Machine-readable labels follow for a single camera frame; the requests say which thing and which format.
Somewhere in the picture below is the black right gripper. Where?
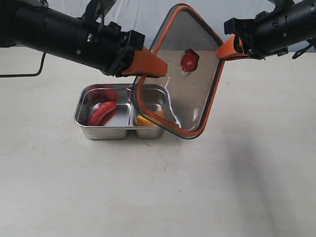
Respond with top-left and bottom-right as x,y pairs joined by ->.
216,11 -> 288,60

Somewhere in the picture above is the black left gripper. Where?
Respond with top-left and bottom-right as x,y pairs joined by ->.
76,22 -> 167,77

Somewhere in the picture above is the dark lid with orange seal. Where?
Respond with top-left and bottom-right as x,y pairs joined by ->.
132,3 -> 224,139

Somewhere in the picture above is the yellow cheese wedge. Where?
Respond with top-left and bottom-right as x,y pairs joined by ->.
133,111 -> 164,127

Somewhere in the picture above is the steel two-compartment lunch box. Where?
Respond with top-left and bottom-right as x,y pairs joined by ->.
74,84 -> 164,140

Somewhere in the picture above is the red sausage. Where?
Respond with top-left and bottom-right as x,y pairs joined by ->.
88,101 -> 117,126

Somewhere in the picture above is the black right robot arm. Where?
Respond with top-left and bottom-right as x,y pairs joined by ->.
216,0 -> 316,61

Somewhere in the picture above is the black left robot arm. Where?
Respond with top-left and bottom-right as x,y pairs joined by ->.
0,0 -> 167,78

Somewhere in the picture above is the white backdrop cloth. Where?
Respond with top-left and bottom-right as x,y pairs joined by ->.
48,0 -> 275,46

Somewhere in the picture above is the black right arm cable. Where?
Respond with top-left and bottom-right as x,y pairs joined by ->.
291,39 -> 316,59

